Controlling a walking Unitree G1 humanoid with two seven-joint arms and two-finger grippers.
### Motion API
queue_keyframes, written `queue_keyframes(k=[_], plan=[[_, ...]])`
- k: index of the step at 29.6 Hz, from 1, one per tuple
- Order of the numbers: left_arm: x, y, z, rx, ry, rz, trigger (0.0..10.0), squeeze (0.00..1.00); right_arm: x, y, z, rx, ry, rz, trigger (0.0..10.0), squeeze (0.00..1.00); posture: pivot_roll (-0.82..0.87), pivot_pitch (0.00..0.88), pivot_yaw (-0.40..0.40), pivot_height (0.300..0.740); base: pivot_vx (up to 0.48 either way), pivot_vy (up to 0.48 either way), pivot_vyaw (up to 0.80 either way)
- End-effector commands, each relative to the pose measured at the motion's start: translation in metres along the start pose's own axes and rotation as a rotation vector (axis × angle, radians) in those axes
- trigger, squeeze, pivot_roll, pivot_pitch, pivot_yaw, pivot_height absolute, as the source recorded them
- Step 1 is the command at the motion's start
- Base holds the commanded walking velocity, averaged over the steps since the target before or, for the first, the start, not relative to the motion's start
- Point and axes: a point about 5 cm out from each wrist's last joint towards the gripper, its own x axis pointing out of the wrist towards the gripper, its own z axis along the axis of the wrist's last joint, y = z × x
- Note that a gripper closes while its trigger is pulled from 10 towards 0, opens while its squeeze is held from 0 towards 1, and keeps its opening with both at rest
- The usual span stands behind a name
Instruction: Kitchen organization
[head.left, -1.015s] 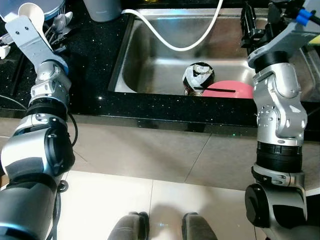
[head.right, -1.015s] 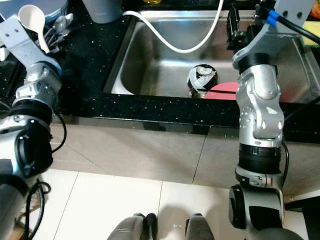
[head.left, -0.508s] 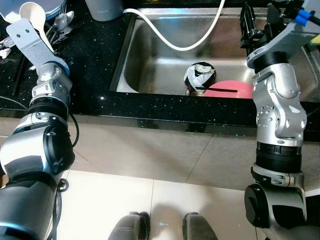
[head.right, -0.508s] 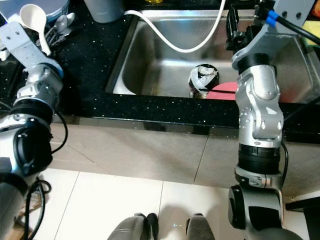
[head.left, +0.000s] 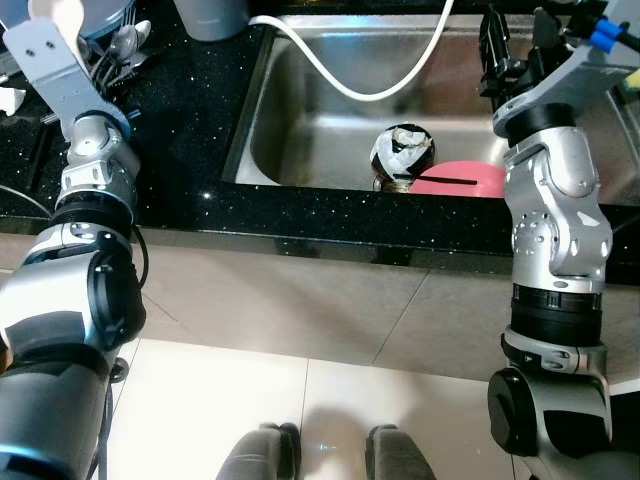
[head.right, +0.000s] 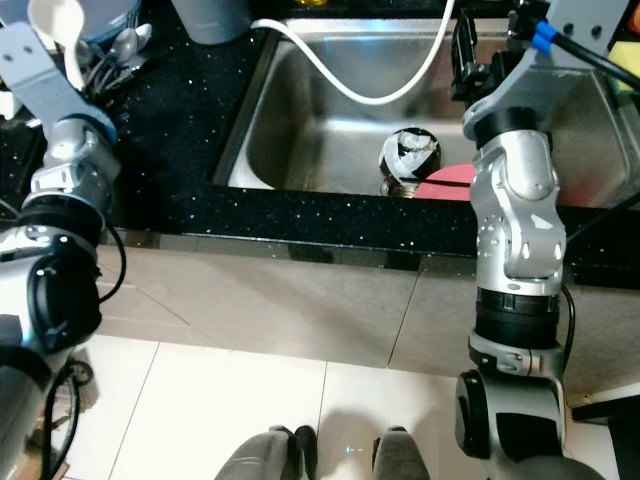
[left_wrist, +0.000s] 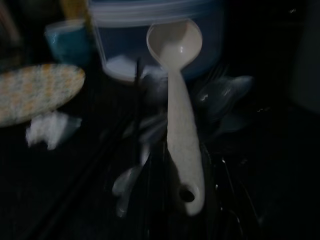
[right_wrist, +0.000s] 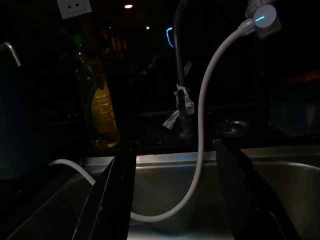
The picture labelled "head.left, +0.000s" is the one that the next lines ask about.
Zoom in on grey right robot leg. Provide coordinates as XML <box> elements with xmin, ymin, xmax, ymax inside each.
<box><xmin>364</xmin><ymin>424</ymin><xmax>439</xmax><ymax>480</ymax></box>

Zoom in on grey left robot leg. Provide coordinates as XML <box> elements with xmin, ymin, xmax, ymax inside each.
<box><xmin>214</xmin><ymin>421</ymin><xmax>302</xmax><ymax>480</ymax></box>

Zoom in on stainless steel sink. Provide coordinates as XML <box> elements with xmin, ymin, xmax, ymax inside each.
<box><xmin>221</xmin><ymin>13</ymin><xmax>640</xmax><ymax>199</ymax></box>

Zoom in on pink plate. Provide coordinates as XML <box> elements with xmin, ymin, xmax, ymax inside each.
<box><xmin>407</xmin><ymin>160</ymin><xmax>507</xmax><ymax>199</ymax></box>

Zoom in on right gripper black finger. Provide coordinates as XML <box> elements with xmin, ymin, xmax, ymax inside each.
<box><xmin>479</xmin><ymin>8</ymin><xmax>511</xmax><ymax>65</ymax></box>
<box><xmin>533</xmin><ymin>7</ymin><xmax>567</xmax><ymax>51</ymax></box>

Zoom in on thin black chopstick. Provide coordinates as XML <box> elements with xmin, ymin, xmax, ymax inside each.
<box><xmin>400</xmin><ymin>177</ymin><xmax>480</xmax><ymax>187</ymax></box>

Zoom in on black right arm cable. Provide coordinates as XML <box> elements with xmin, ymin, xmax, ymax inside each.
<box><xmin>587</xmin><ymin>14</ymin><xmax>640</xmax><ymax>57</ymax></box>

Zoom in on white plastic spoon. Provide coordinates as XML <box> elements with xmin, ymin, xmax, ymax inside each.
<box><xmin>27</xmin><ymin>0</ymin><xmax>87</xmax><ymax>60</ymax></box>

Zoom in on red white bowl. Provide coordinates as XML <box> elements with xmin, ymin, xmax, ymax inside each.
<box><xmin>369</xmin><ymin>124</ymin><xmax>437</xmax><ymax>192</ymax></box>

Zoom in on grey cabinet door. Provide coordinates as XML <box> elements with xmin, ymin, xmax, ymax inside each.
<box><xmin>371</xmin><ymin>264</ymin><xmax>640</xmax><ymax>387</ymax></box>
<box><xmin>138</xmin><ymin>244</ymin><xmax>434</xmax><ymax>367</ymax></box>

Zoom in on grey robot leg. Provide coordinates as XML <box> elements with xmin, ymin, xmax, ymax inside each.
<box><xmin>214</xmin><ymin>421</ymin><xmax>302</xmax><ymax>480</ymax></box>
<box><xmin>364</xmin><ymin>424</ymin><xmax>439</xmax><ymax>480</ymax></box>

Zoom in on metal spoon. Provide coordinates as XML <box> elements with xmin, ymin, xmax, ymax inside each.
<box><xmin>125</xmin><ymin>17</ymin><xmax>155</xmax><ymax>52</ymax></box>
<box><xmin>99</xmin><ymin>24</ymin><xmax>140</xmax><ymax>78</ymax></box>

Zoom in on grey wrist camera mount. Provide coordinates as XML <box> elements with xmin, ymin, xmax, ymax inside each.
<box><xmin>493</xmin><ymin>0</ymin><xmax>627</xmax><ymax>138</ymax></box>
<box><xmin>2</xmin><ymin>18</ymin><xmax>133</xmax><ymax>141</ymax></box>

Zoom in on clear water filter pitcher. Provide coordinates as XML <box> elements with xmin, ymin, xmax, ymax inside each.
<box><xmin>78</xmin><ymin>0</ymin><xmax>137</xmax><ymax>42</ymax></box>

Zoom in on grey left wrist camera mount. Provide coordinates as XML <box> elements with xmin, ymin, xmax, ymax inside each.
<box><xmin>2</xmin><ymin>18</ymin><xmax>133</xmax><ymax>141</ymax></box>

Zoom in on grey thermos flask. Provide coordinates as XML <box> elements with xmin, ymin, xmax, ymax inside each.
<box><xmin>171</xmin><ymin>0</ymin><xmax>252</xmax><ymax>44</ymax></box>

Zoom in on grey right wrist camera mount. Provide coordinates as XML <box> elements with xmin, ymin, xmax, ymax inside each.
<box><xmin>493</xmin><ymin>0</ymin><xmax>627</xmax><ymax>138</ymax></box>

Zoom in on white hose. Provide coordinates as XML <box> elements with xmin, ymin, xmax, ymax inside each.
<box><xmin>247</xmin><ymin>0</ymin><xmax>457</xmax><ymax>104</ymax></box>

